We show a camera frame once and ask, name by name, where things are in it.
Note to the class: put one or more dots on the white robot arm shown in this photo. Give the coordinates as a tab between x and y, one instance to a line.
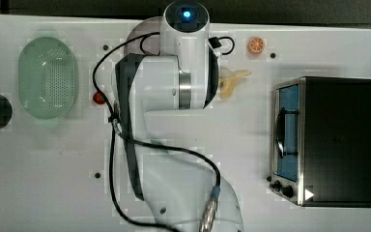
161	97

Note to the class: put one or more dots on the plush peeled banana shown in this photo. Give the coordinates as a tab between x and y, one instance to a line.
228	81

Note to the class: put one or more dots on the small red plush tomato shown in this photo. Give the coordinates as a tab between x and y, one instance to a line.
98	98

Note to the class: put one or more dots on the plush orange slice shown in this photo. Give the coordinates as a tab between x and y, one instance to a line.
255	46

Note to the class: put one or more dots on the silver toaster oven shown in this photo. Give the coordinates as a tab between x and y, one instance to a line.
321	142

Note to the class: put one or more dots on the green oval colander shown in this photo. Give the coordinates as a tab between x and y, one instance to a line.
47	74

